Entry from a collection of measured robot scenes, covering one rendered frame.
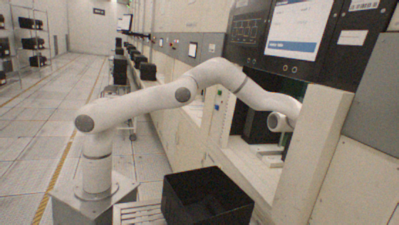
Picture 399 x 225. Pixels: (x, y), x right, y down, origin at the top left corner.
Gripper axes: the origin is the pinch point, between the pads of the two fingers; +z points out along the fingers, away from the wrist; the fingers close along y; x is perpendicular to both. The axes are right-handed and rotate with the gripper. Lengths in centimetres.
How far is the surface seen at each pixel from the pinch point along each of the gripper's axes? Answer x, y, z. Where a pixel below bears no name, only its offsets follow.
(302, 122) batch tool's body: 6.6, 17.2, -35.1
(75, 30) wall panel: -12, -1375, -298
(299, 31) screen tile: 35.1, -0.6, -30.3
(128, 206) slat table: -46, -12, -86
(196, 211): -45, -3, -58
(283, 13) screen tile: 42, -12, -30
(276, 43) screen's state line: 30.4, -11.9, -30.3
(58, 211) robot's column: -54, -24, -114
